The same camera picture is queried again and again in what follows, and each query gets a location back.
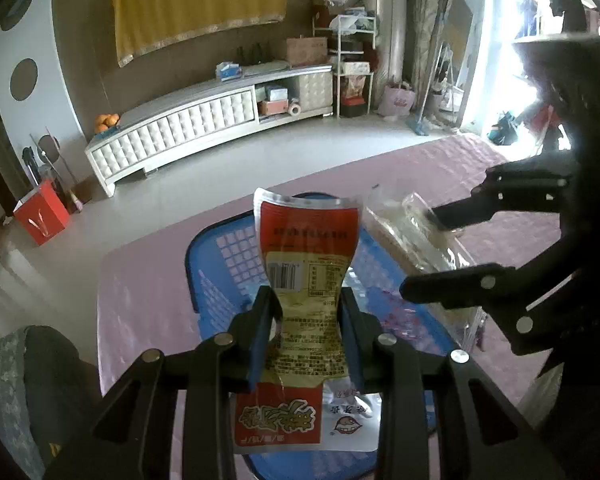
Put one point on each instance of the red white snack packet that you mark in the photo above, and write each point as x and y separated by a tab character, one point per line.
305	245

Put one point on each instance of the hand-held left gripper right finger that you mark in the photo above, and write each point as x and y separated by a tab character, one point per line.
352	340

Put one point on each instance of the blue tissue box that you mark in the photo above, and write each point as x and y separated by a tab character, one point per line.
229	71

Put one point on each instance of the blue plastic basket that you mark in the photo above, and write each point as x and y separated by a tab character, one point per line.
220	260

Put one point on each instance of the red gift bag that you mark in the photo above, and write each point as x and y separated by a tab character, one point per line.
42	215

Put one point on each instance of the blue mop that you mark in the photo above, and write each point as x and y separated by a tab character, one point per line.
420	125

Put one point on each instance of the dark sofa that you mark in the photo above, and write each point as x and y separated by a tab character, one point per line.
70	375

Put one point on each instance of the silver white snack packet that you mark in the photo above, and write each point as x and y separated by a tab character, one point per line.
350	422

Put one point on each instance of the white tufted TV cabinet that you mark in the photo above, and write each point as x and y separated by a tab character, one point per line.
180	130

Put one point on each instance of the round wall plaque blue motif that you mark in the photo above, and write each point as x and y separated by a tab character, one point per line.
20	7

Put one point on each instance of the white metal rack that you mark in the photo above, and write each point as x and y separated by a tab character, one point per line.
352	67

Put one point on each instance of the round brown wall plaque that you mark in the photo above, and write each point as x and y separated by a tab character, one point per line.
23	79

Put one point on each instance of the pink shopping bag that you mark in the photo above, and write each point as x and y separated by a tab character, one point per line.
396	101

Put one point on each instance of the cardboard box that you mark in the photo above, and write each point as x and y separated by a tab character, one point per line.
307	50

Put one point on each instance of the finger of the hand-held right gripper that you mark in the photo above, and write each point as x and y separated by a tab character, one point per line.
520	185
480	287

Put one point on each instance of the red yellow print snack packet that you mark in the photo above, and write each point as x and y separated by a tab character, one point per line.
280	420

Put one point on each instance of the round-headed floor stand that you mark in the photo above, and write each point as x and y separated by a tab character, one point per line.
47	155

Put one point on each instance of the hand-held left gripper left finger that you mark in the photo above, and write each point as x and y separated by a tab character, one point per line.
262	340

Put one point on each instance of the clear bread packet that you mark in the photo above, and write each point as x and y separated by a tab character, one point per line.
405	230

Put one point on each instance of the orange box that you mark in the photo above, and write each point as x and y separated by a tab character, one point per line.
272	107

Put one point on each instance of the paper roll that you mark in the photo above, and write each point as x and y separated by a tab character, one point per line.
295	109

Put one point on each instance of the dark glass bottle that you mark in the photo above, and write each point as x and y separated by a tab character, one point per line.
240	55

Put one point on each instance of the pink tablecloth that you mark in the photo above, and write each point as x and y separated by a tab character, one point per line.
145	300

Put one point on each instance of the oranges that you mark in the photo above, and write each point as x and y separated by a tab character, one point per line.
107	122

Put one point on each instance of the grey lace cloth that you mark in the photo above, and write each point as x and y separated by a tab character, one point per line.
10	400

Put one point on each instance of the arched floor mirror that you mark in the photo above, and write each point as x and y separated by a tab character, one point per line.
462	40

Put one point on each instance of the silver standing air conditioner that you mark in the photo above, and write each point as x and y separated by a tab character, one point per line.
395	25

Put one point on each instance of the yellow cloth cover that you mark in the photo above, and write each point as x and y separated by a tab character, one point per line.
195	5

